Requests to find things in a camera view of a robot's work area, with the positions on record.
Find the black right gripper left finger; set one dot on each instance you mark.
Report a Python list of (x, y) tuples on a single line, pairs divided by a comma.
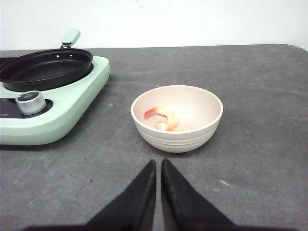
[(133, 209)]

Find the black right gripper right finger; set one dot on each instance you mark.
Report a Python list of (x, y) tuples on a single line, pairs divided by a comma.
[(184, 209)]

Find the beige ribbed bowl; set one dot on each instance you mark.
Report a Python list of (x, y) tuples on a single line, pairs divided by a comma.
[(177, 118)]

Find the mint green breakfast maker base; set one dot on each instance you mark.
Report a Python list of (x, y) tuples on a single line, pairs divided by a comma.
[(65, 106)]

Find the silver right control knob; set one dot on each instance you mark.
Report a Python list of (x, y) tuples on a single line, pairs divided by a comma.
[(30, 102)]

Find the black round frying pan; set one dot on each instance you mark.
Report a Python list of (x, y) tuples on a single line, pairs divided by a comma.
[(47, 69)]

